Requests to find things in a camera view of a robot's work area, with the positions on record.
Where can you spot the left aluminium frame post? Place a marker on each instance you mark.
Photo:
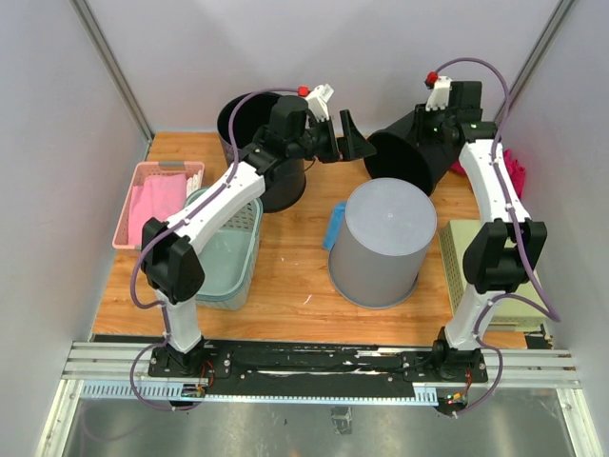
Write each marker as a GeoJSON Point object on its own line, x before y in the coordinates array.
{"type": "Point", "coordinates": [98, 39]}

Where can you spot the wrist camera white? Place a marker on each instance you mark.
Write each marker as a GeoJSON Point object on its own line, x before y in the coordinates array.
{"type": "Point", "coordinates": [317, 101]}
{"type": "Point", "coordinates": [440, 87]}

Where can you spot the dark blue plastic bin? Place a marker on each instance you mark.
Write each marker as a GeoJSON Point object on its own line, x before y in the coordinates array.
{"type": "Point", "coordinates": [285, 182]}

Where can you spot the blue patterned cloth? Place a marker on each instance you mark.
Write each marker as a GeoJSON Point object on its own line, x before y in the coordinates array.
{"type": "Point", "coordinates": [334, 225]}

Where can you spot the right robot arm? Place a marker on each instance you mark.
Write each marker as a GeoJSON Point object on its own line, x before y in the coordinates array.
{"type": "Point", "coordinates": [503, 254]}

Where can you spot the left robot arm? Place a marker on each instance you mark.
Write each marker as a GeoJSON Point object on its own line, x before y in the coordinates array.
{"type": "Point", "coordinates": [298, 128]}

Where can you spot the pink plastic basket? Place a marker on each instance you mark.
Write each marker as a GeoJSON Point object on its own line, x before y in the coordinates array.
{"type": "Point", "coordinates": [141, 172]}

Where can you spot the aluminium frame post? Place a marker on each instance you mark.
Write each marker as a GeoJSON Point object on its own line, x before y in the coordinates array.
{"type": "Point", "coordinates": [549, 33]}
{"type": "Point", "coordinates": [98, 39]}

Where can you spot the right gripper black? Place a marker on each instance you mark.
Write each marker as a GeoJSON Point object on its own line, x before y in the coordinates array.
{"type": "Point", "coordinates": [421, 117]}

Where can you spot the grey plastic bin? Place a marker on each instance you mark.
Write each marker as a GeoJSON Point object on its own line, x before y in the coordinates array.
{"type": "Point", "coordinates": [386, 232]}

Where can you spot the teal plastic basket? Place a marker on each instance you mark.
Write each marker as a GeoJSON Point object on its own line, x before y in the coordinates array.
{"type": "Point", "coordinates": [229, 259]}

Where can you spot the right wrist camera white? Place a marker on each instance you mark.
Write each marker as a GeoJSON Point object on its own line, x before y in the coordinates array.
{"type": "Point", "coordinates": [440, 87]}

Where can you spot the grey cable duct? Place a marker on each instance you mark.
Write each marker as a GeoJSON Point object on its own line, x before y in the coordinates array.
{"type": "Point", "coordinates": [251, 390]}

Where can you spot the right aluminium frame post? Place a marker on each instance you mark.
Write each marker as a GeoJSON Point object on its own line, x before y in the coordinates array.
{"type": "Point", "coordinates": [549, 33]}

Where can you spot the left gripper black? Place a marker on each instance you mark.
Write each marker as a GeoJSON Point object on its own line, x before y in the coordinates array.
{"type": "Point", "coordinates": [352, 146]}

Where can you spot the black ribbed plastic bin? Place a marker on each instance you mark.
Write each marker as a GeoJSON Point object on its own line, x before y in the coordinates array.
{"type": "Point", "coordinates": [400, 155]}

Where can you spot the magenta cloth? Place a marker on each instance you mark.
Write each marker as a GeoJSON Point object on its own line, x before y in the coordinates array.
{"type": "Point", "coordinates": [516, 171]}

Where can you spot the white glove in basket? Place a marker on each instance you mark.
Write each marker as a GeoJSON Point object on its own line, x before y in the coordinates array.
{"type": "Point", "coordinates": [193, 183]}

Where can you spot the pink cloth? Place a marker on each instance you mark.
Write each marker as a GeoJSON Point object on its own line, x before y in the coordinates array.
{"type": "Point", "coordinates": [159, 197]}

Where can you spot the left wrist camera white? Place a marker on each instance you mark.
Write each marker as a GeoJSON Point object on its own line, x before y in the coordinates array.
{"type": "Point", "coordinates": [317, 101]}

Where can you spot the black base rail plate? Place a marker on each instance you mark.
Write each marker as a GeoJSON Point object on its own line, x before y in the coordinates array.
{"type": "Point", "coordinates": [219, 361]}

